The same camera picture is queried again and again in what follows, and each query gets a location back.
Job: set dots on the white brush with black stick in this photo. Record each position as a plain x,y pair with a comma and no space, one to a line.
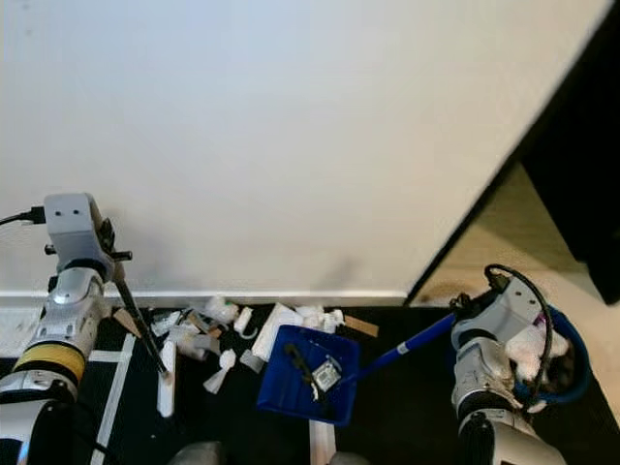
167,392

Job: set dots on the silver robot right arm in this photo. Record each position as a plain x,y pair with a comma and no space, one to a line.
480,373

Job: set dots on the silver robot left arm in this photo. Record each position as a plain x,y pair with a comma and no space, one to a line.
68,300

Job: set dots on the white trash wad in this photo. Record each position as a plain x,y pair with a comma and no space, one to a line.
528,349

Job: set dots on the brown cardboard piece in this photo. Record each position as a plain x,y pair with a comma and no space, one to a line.
360,326

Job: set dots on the small white paper scrap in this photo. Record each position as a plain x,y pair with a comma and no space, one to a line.
176,322

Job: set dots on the blue waste bin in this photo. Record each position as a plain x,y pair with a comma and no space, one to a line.
579,363

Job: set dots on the crumpled white tissue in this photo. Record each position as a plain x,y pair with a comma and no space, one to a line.
220,308
318,317

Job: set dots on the white paper roll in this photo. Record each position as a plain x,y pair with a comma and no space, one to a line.
201,341

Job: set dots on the small printed packet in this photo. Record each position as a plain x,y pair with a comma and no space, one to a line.
327,373

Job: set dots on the small white paper tube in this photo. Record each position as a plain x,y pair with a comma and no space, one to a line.
243,322

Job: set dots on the twisted white paper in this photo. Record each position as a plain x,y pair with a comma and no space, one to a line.
221,370

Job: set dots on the flat white paper packet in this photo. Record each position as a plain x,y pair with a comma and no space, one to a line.
273,329

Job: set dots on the grey robot right leg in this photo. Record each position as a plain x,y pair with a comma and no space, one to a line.
339,458

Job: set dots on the grey robot leg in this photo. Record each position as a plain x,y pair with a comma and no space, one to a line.
339,458
199,455

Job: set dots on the grey robot left leg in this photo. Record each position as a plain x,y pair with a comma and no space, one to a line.
199,455

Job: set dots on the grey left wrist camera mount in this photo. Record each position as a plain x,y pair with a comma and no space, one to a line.
73,228

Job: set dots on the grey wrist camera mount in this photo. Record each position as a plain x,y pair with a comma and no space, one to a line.
504,310
73,228

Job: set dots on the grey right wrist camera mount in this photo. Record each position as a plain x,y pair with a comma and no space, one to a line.
504,310

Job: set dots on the black door frame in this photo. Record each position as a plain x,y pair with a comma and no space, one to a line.
591,145

